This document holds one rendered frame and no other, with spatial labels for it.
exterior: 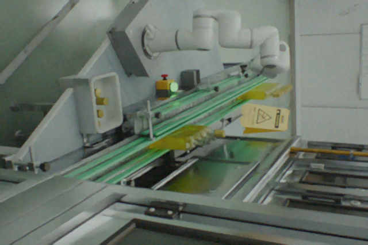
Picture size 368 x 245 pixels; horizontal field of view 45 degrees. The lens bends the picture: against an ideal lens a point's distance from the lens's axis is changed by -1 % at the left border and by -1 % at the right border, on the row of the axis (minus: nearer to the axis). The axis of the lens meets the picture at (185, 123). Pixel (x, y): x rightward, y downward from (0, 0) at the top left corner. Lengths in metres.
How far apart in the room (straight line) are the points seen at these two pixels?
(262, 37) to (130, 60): 0.58
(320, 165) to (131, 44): 0.99
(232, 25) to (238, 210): 1.22
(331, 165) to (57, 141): 1.18
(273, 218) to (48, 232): 0.36
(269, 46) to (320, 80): 5.80
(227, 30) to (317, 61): 5.87
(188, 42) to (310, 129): 6.19
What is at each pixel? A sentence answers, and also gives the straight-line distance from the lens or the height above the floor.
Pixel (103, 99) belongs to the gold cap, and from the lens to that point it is 1.83.
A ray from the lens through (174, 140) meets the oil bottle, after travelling 1.93.
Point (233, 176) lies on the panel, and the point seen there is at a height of 1.27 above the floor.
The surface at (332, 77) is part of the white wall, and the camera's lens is 7.69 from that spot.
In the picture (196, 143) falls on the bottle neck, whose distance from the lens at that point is 1.90.
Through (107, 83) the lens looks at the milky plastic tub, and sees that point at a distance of 1.88.
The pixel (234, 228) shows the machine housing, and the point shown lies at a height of 1.69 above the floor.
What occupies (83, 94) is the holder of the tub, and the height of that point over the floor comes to 0.79.
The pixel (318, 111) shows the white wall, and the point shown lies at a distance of 7.84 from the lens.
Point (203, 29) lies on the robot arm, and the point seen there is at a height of 1.15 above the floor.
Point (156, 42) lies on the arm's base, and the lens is 1.97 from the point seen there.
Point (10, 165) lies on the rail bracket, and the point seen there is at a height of 0.87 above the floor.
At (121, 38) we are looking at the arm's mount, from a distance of 1.94.
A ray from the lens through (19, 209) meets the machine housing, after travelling 0.88.
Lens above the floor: 1.94
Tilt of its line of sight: 27 degrees down
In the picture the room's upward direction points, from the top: 93 degrees clockwise
